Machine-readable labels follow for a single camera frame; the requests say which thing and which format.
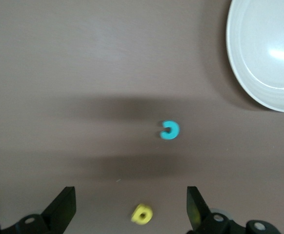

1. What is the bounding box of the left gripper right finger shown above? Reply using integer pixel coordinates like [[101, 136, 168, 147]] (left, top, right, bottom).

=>
[[186, 186, 245, 234]]

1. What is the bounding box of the teal foam letter c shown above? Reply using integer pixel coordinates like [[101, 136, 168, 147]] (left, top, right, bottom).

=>
[[159, 120, 181, 140]]

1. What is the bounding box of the beige plate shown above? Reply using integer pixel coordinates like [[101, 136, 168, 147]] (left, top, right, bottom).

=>
[[225, 0, 284, 113]]

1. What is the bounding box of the yellow foam letter a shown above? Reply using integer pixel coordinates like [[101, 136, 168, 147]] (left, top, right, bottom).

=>
[[131, 203, 154, 225]]

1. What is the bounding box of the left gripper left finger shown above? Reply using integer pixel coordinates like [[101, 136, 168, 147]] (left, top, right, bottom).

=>
[[10, 186, 77, 234]]

